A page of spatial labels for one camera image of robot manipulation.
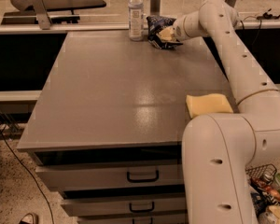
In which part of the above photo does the red packet in basket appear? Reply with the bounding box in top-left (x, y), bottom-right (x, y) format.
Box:
top-left (251, 178), bottom-right (280, 202)

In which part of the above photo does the shoe on floor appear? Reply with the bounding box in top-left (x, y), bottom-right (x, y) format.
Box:
top-left (19, 213), bottom-right (38, 224)

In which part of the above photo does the top drawer black handle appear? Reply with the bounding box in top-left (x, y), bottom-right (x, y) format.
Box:
top-left (126, 171), bottom-right (160, 183)

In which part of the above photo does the black floor cable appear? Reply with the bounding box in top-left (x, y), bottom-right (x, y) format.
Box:
top-left (0, 103), bottom-right (55, 224)

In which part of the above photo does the left metal bracket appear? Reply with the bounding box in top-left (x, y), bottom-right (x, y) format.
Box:
top-left (31, 0), bottom-right (51, 30)

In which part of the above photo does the black wire basket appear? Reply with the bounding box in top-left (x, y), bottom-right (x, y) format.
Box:
top-left (245, 163), bottom-right (278, 224)

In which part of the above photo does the yellow sponge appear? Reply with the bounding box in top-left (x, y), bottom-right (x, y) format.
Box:
top-left (186, 93), bottom-right (233, 119)

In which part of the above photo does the black cable behind table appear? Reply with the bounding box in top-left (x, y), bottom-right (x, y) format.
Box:
top-left (208, 0), bottom-right (276, 54)

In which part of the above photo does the middle metal bracket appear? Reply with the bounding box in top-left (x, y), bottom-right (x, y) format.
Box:
top-left (150, 0), bottom-right (161, 15)

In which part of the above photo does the blue bag in basket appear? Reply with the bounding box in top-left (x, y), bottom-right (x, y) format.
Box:
top-left (251, 193), bottom-right (266, 216)

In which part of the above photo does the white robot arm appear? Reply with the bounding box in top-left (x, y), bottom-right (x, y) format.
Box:
top-left (174, 0), bottom-right (280, 224)

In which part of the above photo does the middle drawer black handle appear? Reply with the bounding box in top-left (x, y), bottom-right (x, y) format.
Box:
top-left (129, 202), bottom-right (155, 213)

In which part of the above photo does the blue chip bag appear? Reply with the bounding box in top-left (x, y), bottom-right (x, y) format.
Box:
top-left (147, 15), bottom-right (182, 49)

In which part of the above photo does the grey drawer cabinet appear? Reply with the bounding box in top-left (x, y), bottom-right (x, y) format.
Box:
top-left (18, 31), bottom-right (230, 224)

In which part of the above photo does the blue plastic water bottle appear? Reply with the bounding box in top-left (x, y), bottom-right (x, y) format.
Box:
top-left (128, 0), bottom-right (144, 41)

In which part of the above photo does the bottom drawer black handle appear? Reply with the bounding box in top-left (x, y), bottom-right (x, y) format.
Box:
top-left (132, 217), bottom-right (154, 224)

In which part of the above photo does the drawer black handle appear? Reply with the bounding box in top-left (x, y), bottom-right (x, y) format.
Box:
top-left (129, 202), bottom-right (155, 213)
top-left (132, 217), bottom-right (154, 224)
top-left (126, 171), bottom-right (160, 183)

